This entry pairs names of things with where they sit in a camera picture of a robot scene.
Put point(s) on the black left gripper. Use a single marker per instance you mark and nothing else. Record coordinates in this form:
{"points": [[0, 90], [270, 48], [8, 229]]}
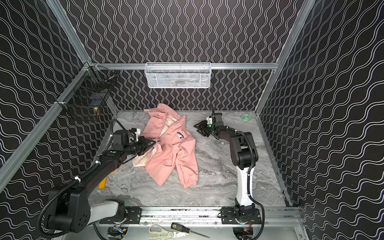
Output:
{"points": [[142, 145]]}

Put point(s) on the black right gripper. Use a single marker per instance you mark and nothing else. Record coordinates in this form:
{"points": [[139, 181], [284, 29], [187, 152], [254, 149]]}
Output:
{"points": [[206, 127]]}

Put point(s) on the pink zip-up jacket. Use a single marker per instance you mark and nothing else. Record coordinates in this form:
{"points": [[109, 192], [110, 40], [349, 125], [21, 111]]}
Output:
{"points": [[174, 148]]}

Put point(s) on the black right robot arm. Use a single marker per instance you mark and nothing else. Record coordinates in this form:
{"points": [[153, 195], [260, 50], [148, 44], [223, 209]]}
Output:
{"points": [[244, 156]]}

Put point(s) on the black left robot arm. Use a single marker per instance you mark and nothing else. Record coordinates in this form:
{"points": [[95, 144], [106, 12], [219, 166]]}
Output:
{"points": [[68, 209]]}

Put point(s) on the green transparent lid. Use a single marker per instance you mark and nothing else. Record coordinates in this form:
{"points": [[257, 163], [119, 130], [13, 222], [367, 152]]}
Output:
{"points": [[246, 117]]}

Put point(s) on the small brass bell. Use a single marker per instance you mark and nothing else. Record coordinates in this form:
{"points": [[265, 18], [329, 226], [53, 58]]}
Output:
{"points": [[96, 111]]}

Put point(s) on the yellow block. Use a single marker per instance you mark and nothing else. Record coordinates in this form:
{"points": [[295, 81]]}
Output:
{"points": [[102, 184]]}

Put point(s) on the black yellow screwdriver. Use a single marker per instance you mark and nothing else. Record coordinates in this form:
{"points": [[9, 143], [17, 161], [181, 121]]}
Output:
{"points": [[183, 229]]}

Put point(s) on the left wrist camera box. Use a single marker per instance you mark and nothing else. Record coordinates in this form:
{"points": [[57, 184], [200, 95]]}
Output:
{"points": [[135, 134]]}

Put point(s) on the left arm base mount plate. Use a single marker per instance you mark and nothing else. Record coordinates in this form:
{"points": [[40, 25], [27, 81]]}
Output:
{"points": [[131, 215]]}

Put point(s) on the white wire mesh basket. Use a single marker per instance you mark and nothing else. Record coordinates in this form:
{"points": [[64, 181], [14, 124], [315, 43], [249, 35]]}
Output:
{"points": [[178, 75]]}

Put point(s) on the black wire basket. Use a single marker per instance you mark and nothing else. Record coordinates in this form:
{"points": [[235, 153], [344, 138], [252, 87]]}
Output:
{"points": [[92, 91]]}

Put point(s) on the scissors with pale handles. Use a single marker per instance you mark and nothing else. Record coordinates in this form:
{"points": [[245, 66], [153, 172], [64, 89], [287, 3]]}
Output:
{"points": [[159, 233]]}

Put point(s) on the aluminium front rail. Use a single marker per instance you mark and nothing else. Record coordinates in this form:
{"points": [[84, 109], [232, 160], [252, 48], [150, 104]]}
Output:
{"points": [[208, 217]]}

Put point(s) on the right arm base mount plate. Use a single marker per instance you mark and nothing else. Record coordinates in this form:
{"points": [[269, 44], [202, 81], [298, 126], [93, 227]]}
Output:
{"points": [[240, 215]]}

